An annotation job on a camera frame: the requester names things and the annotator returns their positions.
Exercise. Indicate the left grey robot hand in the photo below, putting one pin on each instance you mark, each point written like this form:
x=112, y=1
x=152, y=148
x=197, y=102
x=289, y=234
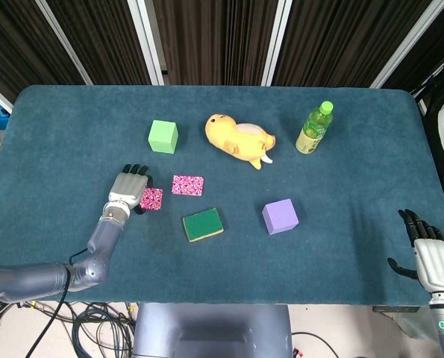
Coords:
x=128, y=186

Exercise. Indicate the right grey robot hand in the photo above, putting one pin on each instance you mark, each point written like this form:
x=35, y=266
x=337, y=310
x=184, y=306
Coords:
x=438, y=264

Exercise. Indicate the pink patterned sponge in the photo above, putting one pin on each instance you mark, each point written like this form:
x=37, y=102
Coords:
x=187, y=185
x=153, y=199

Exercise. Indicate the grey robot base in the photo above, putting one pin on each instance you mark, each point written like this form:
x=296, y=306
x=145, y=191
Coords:
x=206, y=320

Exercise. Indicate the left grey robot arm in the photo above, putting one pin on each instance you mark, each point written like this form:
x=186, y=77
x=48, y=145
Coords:
x=98, y=238

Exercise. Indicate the green foam cube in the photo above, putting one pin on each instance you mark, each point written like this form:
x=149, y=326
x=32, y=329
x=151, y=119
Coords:
x=162, y=136

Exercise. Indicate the black flat box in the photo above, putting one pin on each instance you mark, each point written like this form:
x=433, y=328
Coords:
x=395, y=308

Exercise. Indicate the green and yellow sponge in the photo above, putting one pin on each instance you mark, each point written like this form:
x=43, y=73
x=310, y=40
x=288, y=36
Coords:
x=202, y=223

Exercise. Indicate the yellow plush toy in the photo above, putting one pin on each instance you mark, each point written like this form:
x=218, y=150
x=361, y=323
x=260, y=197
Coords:
x=229, y=134

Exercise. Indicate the teal velvet table cloth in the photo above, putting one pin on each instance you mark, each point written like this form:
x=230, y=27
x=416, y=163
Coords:
x=244, y=268

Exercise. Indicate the purple foam cube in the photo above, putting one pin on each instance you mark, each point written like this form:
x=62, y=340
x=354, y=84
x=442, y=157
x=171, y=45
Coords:
x=279, y=216

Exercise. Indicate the dark pleated curtain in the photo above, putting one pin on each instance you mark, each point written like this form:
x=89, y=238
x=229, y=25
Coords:
x=221, y=37

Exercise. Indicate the green tea bottle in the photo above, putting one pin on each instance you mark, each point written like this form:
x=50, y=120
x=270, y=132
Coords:
x=313, y=130

